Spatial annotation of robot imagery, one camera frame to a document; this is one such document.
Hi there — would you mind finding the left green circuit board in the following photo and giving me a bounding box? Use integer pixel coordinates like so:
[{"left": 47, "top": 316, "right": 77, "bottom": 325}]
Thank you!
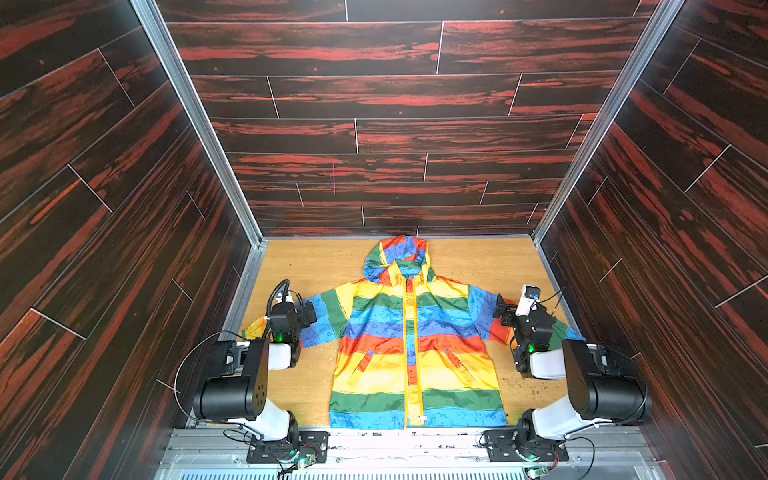
[{"left": 294, "top": 453, "right": 317, "bottom": 470}]

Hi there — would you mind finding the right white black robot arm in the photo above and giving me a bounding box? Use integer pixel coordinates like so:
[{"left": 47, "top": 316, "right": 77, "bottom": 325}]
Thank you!
[{"left": 494, "top": 285, "right": 651, "bottom": 461}]

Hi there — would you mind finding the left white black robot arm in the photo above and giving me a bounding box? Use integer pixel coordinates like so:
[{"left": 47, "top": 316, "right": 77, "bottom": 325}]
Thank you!
[{"left": 192, "top": 300, "right": 317, "bottom": 450}]

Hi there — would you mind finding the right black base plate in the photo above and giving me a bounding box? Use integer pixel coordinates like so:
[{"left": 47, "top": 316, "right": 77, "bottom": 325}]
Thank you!
[{"left": 479, "top": 429, "right": 569, "bottom": 463}]

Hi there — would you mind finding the green circuit board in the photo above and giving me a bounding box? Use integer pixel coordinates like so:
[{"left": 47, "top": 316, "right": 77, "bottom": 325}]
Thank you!
[
  {"left": 524, "top": 465, "right": 550, "bottom": 480},
  {"left": 294, "top": 453, "right": 317, "bottom": 470}
]

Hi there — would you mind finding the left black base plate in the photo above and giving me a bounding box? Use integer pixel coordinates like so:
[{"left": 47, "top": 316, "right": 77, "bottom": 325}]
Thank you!
[{"left": 246, "top": 430, "right": 330, "bottom": 467}]

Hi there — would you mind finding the aluminium front rail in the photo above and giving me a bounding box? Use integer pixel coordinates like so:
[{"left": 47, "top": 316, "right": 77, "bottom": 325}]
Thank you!
[{"left": 155, "top": 426, "right": 671, "bottom": 479}]

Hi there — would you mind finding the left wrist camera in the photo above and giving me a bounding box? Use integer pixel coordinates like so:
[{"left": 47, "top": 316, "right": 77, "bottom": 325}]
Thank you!
[{"left": 275, "top": 289, "right": 304, "bottom": 308}]

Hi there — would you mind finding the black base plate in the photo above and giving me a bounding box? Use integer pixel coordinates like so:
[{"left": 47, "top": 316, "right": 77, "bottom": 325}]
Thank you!
[
  {"left": 246, "top": 430, "right": 330, "bottom": 467},
  {"left": 479, "top": 429, "right": 569, "bottom": 463}
]

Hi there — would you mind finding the rainbow striped zip jacket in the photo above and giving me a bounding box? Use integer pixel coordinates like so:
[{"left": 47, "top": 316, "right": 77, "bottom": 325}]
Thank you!
[{"left": 243, "top": 234, "right": 566, "bottom": 430}]

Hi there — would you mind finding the right green circuit board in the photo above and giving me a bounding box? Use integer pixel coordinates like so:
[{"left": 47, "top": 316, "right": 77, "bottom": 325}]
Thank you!
[{"left": 524, "top": 465, "right": 550, "bottom": 480}]

